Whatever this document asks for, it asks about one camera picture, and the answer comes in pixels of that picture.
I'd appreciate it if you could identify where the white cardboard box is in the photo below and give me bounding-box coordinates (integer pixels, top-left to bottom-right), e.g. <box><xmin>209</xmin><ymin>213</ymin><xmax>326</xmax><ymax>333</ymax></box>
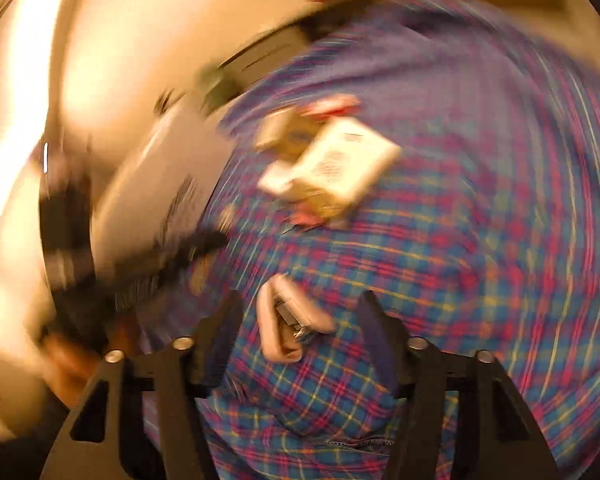
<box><xmin>92</xmin><ymin>105</ymin><xmax>236</xmax><ymax>286</ymax></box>

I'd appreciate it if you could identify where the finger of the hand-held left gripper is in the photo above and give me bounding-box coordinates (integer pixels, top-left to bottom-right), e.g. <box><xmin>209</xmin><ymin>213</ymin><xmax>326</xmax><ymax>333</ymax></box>
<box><xmin>125</xmin><ymin>229</ymin><xmax>229</xmax><ymax>291</ymax></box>

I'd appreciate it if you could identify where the pink binder clip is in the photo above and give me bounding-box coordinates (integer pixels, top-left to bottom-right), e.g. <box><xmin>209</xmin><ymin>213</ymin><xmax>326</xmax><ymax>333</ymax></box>
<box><xmin>256</xmin><ymin>274</ymin><xmax>338</xmax><ymax>363</ymax></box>

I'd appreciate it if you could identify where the green plastic chair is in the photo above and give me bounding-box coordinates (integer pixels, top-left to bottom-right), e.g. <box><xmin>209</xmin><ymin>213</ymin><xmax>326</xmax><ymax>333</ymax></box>
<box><xmin>200</xmin><ymin>67</ymin><xmax>242</xmax><ymax>107</ymax></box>

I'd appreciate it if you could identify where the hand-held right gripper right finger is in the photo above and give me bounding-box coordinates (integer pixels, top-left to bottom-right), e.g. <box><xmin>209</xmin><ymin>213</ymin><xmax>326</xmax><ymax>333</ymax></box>
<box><xmin>357</xmin><ymin>291</ymin><xmax>561</xmax><ymax>480</ymax></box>

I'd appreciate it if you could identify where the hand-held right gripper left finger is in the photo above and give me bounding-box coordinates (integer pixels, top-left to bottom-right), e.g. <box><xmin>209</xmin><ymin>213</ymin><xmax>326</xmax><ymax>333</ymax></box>
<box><xmin>40</xmin><ymin>291</ymin><xmax>244</xmax><ymax>480</ymax></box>

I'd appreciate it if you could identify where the red and white staple box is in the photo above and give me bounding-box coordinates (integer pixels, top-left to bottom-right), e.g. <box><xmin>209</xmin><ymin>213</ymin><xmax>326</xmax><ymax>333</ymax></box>
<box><xmin>292</xmin><ymin>117</ymin><xmax>403</xmax><ymax>221</ymax></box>

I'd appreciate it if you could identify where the blue plaid cloth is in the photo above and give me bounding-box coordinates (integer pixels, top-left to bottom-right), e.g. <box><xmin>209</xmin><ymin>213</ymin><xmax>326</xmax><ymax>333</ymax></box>
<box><xmin>140</xmin><ymin>0</ymin><xmax>600</xmax><ymax>480</ymax></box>

